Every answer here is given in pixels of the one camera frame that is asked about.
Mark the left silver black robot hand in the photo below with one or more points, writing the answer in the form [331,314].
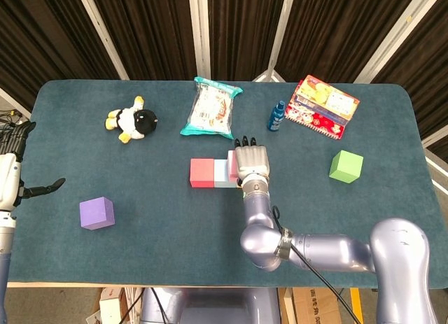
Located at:
[8,180]

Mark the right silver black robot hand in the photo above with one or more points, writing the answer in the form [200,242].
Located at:
[252,159]

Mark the pink foam cube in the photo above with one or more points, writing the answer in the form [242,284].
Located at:
[231,166]

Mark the light blue foam cube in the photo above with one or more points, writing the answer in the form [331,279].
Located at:
[220,171]

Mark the red foam cube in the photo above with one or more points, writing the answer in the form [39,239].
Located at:
[202,171]

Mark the purple foam cube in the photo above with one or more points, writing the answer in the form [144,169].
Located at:
[96,213]

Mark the green foam cube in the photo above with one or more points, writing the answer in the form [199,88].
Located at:
[346,166]

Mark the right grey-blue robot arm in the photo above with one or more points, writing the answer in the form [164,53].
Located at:
[315,247]

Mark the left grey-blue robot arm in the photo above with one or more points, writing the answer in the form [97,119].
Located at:
[4,268]

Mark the blue spray bottle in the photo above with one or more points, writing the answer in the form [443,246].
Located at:
[276,117]

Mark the teal clear snack bag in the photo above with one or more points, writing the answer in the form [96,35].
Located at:
[210,110]

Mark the red spiral notebook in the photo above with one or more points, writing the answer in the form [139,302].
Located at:
[315,122]

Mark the yellow blue carton box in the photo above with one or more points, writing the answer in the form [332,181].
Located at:
[329,96]

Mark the teal carpet table mat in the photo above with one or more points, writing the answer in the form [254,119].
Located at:
[175,240]

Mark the black white penguin plush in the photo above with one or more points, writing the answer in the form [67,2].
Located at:
[140,121]

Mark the dark brown curtain panel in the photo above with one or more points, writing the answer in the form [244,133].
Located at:
[427,58]
[42,40]
[332,33]
[241,30]
[150,33]

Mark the grey-blue robot torso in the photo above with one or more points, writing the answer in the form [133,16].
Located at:
[210,306]

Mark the white brown cardboard box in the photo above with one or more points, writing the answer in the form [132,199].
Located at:
[110,308]

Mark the white partition frame post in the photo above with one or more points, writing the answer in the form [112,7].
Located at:
[394,33]
[435,136]
[101,30]
[200,33]
[282,23]
[14,103]

